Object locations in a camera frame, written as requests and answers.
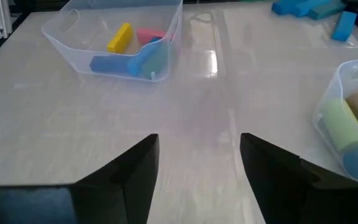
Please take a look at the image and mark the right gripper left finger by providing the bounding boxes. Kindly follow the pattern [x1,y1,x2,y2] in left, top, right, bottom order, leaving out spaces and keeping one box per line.
[0,133,160,224]

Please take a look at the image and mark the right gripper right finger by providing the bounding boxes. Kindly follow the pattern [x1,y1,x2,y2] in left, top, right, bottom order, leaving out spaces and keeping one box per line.
[240,133,358,224]

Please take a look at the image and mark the lime cylinder block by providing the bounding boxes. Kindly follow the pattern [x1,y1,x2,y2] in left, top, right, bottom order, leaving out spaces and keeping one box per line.
[320,98,358,152]

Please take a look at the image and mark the clear plastic bin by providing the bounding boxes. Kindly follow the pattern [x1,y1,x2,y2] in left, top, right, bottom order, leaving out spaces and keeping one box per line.
[41,0,183,83]
[311,55,358,187]

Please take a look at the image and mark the blue short block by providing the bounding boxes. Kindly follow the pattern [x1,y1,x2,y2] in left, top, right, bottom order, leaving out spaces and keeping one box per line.
[89,55,133,75]

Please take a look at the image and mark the blue long block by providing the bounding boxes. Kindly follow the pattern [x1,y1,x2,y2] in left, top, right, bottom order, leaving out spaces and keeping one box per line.
[127,37,163,78]
[271,0,296,16]
[331,11,358,42]

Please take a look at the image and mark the green long block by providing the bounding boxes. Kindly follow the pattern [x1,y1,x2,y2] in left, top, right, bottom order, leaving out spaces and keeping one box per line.
[141,42,171,80]

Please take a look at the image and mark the yellow long block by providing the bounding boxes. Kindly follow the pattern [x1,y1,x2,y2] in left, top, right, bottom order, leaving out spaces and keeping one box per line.
[106,22,134,54]

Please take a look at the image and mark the pink long block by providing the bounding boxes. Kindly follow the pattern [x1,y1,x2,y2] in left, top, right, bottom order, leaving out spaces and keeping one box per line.
[135,27,168,46]

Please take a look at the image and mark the teal long block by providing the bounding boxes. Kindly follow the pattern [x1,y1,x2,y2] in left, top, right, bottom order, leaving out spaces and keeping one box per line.
[308,1,347,21]

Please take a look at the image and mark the blue wide block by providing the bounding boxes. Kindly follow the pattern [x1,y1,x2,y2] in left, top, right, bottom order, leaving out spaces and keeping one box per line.
[290,0,334,18]

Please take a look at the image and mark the silver aluminium extrusion post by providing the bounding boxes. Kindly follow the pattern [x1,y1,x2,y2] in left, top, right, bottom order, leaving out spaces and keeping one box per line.
[0,0,13,40]

